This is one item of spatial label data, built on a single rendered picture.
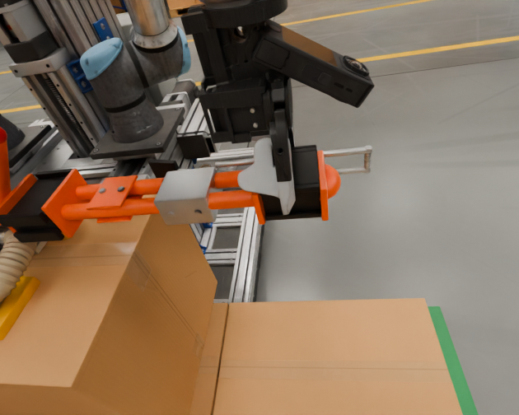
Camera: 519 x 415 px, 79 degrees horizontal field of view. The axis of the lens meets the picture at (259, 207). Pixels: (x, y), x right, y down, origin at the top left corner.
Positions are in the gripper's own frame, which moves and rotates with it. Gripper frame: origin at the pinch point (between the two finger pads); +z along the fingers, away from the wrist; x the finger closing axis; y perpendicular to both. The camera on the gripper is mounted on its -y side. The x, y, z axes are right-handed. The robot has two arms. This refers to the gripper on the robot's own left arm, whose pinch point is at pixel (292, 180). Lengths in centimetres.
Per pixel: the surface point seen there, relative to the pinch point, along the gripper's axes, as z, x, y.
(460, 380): 120, -14, -54
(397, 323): 66, -12, -23
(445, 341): 120, -29, -53
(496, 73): 119, -264, -165
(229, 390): 66, 7, 23
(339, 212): 120, -109, -17
